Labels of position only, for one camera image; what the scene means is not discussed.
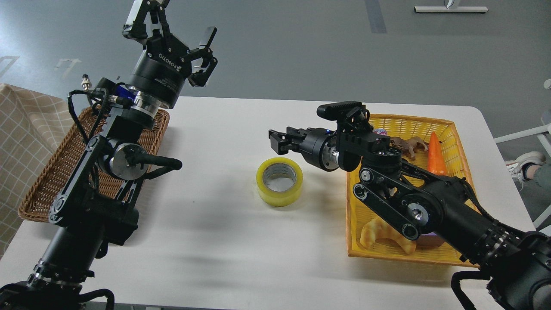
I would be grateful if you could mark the purple soda can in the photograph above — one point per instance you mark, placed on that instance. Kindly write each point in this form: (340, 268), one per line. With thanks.
(381, 132)

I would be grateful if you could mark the white sneaker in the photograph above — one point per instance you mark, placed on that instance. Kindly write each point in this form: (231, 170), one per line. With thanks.
(518, 168)

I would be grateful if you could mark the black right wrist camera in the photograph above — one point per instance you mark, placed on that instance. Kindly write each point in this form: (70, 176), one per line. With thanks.
(338, 110)

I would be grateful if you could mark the yellow tape roll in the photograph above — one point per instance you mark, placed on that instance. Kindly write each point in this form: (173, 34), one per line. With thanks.
(279, 181)

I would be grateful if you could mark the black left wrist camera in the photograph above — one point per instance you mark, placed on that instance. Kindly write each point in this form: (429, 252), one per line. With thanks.
(117, 92)

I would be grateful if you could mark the toy croissant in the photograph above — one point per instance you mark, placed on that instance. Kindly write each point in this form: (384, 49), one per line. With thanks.
(377, 229)

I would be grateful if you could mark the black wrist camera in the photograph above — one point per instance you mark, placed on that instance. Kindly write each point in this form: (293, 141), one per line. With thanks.
(117, 92)
(338, 110)

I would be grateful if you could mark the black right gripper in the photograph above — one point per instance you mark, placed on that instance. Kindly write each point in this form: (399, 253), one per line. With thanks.
(318, 146)

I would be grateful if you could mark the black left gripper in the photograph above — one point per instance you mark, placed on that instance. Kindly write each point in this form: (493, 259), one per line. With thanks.
(161, 73)

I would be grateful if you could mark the orange toy carrot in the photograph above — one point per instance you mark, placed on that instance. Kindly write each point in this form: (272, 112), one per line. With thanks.
(436, 164)

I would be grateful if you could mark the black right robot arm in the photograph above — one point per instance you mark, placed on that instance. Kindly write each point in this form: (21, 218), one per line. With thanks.
(517, 265)

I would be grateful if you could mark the brown wicker basket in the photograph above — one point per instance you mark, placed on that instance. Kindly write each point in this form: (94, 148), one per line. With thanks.
(36, 204)

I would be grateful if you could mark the purple foam block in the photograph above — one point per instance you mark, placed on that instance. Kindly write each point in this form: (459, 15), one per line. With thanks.
(430, 240)

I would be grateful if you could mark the beige checkered cloth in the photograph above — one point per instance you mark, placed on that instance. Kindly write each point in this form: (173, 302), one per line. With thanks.
(32, 125)

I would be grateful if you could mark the brown toy animal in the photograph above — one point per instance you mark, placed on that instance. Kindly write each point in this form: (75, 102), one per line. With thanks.
(409, 146)

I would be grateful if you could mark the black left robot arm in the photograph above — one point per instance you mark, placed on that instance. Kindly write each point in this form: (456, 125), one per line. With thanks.
(96, 207)

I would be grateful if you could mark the yellow plastic basket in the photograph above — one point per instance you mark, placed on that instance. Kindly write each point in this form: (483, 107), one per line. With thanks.
(452, 129)

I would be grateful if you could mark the white chair leg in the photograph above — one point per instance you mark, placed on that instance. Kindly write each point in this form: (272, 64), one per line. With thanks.
(542, 131)

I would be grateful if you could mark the white desk base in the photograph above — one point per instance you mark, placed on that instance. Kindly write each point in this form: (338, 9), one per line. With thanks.
(451, 6)

